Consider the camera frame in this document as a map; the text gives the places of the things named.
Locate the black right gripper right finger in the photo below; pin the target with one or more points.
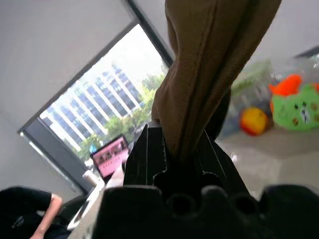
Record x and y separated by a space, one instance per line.
219 166

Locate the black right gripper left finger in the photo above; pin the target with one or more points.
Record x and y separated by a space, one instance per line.
144 159

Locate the brown fabric cloth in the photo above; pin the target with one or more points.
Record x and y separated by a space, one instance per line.
199 74

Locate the grey laptop with pink screen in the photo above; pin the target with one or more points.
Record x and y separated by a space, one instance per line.
109 159

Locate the red yellow toy apple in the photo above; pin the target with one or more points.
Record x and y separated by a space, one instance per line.
253 122

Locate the person in black shirt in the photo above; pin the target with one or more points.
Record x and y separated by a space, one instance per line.
20 214

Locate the dark window frame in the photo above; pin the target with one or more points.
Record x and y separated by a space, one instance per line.
54 147

